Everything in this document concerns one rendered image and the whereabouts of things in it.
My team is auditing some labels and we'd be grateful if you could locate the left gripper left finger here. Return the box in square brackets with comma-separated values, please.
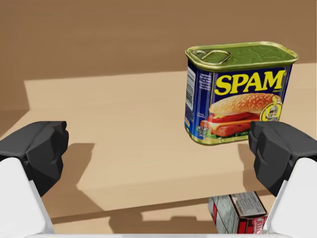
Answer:
[0, 120, 69, 235]

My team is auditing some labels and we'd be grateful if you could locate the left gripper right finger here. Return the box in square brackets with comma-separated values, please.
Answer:
[248, 120, 317, 235]

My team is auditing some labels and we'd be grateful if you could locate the red and white carton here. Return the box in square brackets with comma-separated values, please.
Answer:
[208, 191, 268, 235]

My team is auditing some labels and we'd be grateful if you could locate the green and blue rectangular can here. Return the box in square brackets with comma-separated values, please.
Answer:
[184, 41, 299, 146]

